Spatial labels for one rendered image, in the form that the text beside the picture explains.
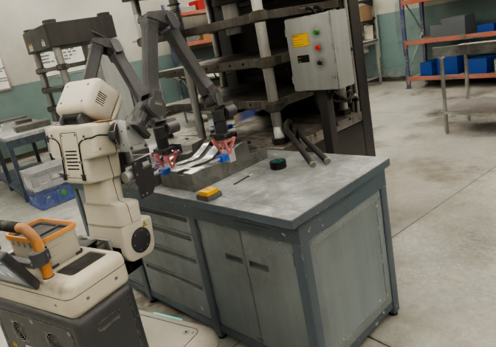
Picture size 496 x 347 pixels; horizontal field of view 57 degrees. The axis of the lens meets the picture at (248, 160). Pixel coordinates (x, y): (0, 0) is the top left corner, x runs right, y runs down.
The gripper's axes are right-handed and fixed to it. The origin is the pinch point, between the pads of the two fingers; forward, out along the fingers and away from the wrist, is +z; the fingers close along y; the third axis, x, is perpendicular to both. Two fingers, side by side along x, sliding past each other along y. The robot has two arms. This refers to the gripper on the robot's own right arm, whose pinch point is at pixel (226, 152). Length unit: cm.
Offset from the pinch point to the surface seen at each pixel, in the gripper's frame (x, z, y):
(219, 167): -2.7, 9.1, 10.3
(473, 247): -123, 95, -57
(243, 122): -73, 5, 64
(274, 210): 16.5, 15.7, -40.4
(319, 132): -91, 17, 18
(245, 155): -20.5, 8.5, 10.3
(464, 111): -349, 67, 30
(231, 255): 13.4, 43.7, -5.2
